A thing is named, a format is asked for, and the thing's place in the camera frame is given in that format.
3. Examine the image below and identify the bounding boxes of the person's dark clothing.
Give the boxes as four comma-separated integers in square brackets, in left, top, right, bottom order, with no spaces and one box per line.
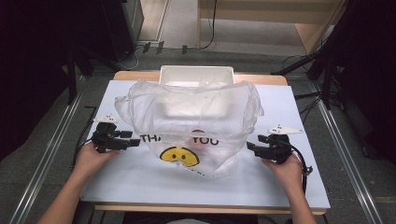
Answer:
[122,212,260,224]

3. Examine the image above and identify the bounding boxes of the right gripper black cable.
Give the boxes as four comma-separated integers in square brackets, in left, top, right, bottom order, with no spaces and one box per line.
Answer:
[278,139,314,195]

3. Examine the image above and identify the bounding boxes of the white plastic bin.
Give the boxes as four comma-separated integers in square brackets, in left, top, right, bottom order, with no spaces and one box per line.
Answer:
[158,64,235,119]

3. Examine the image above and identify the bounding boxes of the black cabinet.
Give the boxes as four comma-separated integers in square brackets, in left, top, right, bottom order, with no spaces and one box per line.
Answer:
[99,0,145,63]

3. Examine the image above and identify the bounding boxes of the black hanging cable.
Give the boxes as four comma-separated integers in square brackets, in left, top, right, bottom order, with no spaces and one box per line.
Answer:
[199,0,219,50]

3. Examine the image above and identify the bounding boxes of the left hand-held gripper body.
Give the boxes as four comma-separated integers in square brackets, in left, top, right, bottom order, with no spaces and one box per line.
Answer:
[92,114,132,154]

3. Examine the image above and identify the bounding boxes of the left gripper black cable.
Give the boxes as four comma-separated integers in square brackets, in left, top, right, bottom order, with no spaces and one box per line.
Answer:
[72,120,95,169]

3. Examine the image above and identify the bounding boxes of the light wooden desk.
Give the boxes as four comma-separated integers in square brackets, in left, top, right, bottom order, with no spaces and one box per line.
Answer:
[196,0,347,56]

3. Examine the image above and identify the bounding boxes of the black floor cables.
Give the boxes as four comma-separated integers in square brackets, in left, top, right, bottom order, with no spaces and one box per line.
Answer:
[293,90,326,123]

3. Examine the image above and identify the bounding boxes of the black tripod stand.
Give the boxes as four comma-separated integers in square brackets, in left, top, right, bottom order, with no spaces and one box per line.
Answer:
[270,36,347,110]

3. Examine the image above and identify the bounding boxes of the white floor cable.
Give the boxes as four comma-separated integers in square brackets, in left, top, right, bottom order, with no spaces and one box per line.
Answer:
[120,46,140,71]

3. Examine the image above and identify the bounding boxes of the person's right hand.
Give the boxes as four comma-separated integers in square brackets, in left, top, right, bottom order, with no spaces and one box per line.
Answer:
[261,152,304,194]

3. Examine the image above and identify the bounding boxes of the clear smiley plastic bag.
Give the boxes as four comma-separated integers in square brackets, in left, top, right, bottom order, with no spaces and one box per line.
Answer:
[114,78,265,180]

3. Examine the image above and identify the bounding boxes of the white board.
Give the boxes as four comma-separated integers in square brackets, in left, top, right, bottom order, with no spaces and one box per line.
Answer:
[79,79,331,210]

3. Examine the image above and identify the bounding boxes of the metal floor rail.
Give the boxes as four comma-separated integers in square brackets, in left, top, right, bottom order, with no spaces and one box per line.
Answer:
[313,88,385,224]
[8,76,87,224]

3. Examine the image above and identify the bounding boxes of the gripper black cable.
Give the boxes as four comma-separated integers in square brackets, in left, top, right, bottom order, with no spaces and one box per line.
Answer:
[278,139,314,195]
[72,120,95,169]

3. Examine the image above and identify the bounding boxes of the black metal stand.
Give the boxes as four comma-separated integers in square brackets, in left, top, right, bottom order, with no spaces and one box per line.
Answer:
[64,46,96,105]

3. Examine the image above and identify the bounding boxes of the person's left hand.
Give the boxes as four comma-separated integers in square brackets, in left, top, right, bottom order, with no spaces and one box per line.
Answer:
[74,142,120,180]

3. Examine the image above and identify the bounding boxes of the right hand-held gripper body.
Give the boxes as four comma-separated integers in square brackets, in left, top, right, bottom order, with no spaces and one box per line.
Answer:
[258,124,304,165]

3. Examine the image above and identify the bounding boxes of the wooden table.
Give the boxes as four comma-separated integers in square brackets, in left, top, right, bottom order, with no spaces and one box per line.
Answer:
[94,70,327,217]

